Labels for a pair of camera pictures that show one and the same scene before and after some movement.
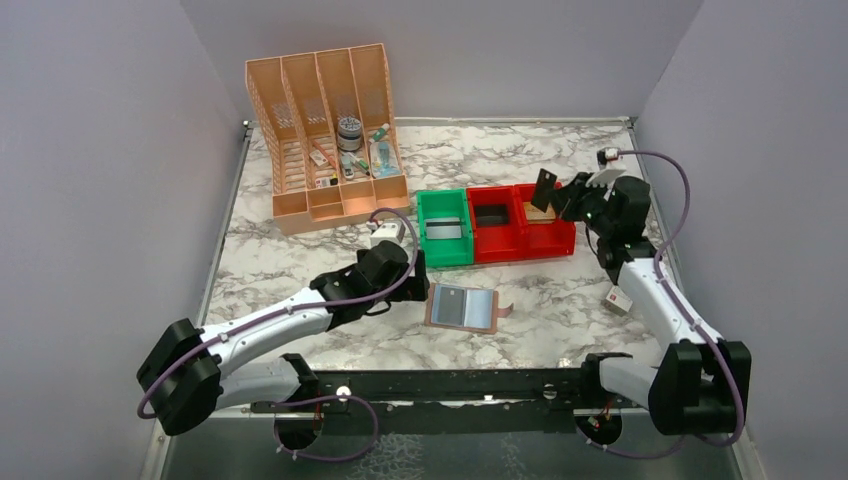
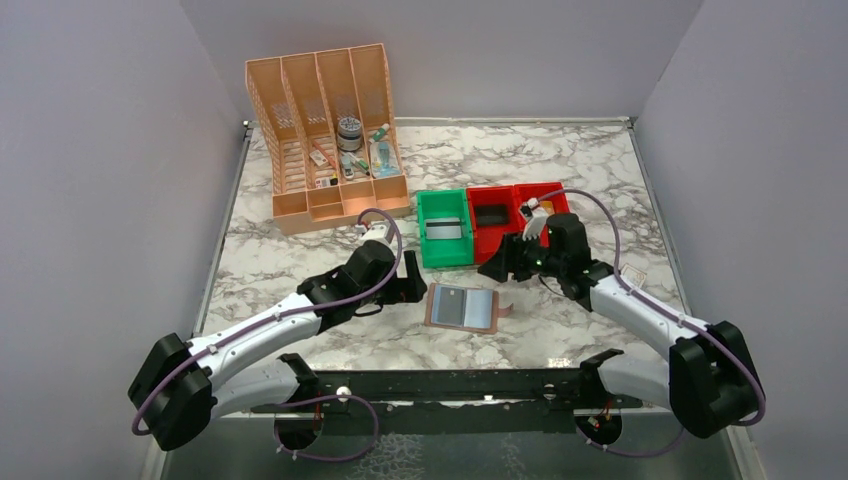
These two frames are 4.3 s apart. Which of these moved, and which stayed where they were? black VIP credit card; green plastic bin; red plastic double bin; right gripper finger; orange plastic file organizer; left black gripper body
Moved: black VIP credit card; right gripper finger
Stayed: green plastic bin; left black gripper body; orange plastic file organizer; red plastic double bin
